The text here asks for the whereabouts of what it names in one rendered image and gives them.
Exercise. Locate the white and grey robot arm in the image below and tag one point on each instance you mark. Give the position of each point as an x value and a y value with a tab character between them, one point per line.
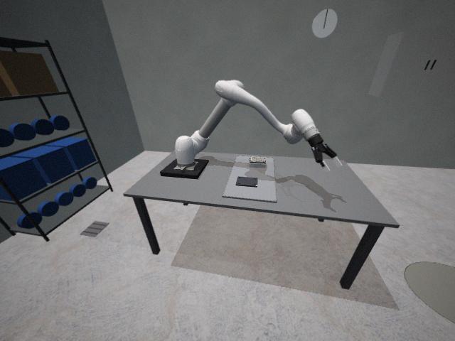
234	92

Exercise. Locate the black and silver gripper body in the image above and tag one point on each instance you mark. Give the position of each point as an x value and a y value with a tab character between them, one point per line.
317	142

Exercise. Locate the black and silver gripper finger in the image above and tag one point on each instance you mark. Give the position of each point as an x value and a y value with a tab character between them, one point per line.
318	155
332	154

